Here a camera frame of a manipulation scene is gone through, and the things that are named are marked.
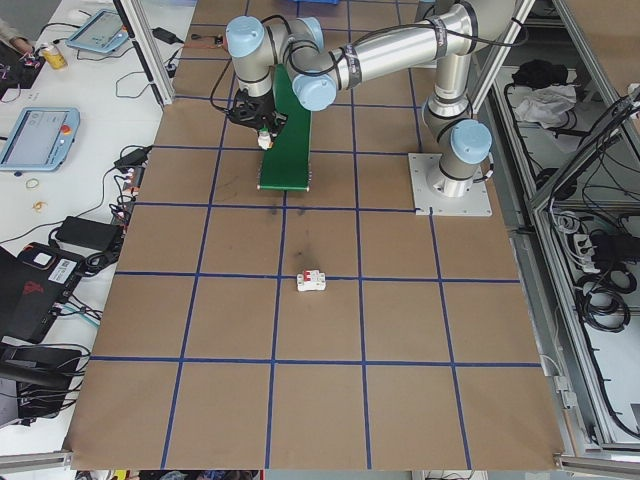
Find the red black conveyor wire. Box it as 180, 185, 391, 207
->
184, 32, 231, 51

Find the black electronics board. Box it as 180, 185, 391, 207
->
0, 59, 44, 104

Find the grey metal bracket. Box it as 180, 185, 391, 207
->
552, 374, 579, 411

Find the beige sleeved forearm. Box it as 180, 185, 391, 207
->
0, 17, 24, 49

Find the black case with red print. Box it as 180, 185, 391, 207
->
0, 242, 86, 344

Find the white power strip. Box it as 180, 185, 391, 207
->
569, 234, 596, 271

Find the grey blue teach pendant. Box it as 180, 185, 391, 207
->
0, 106, 81, 174
65, 8, 130, 53

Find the white crumpled cloth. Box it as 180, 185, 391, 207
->
514, 83, 581, 132

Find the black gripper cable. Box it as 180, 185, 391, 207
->
208, 0, 535, 117

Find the green belt conveyor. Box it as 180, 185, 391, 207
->
256, 63, 315, 194

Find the white paper sheet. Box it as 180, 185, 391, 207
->
0, 377, 21, 426

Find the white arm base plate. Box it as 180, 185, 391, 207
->
407, 152, 494, 219

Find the black flat device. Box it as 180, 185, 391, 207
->
0, 344, 89, 421

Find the yellow drink can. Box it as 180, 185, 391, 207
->
40, 43, 68, 71

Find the black crumpled cloth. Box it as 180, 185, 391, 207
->
510, 58, 571, 87

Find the V-shaped metal bar frame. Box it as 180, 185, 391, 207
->
469, 0, 640, 459

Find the aluminium corner extrusion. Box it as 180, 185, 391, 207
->
552, 449, 640, 471
0, 448, 75, 474

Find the black cable coil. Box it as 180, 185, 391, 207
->
574, 272, 634, 334

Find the aluminium profile post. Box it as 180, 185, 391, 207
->
112, 0, 175, 106

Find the white circuit breaker red switch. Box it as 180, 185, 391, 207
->
295, 268, 329, 294

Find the large black power adapter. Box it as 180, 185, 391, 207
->
52, 215, 124, 249

